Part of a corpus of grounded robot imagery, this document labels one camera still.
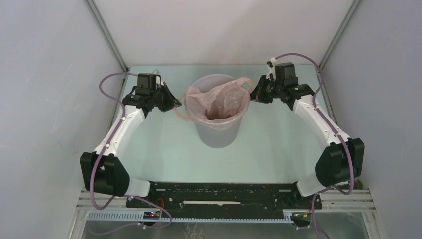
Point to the pink plastic trash bag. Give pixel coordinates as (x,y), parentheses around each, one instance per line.
(218,108)

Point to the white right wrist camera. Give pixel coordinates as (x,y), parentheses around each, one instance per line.
(271,66)

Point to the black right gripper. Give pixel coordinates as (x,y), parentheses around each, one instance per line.
(258,94)

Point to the left controller board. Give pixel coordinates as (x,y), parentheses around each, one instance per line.
(151,215)

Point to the controller board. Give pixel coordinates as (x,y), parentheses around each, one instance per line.
(151,215)
(300,215)

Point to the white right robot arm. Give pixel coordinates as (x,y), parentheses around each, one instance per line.
(342,157)

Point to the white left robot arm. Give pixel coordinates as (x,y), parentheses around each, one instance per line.
(103,169)

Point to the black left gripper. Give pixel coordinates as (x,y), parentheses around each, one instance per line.
(171,102)

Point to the right controller board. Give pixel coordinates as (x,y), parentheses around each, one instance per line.
(300,215)

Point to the grey slotted cable duct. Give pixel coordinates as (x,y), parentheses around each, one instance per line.
(136,216)

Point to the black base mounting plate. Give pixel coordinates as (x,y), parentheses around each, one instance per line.
(234,200)

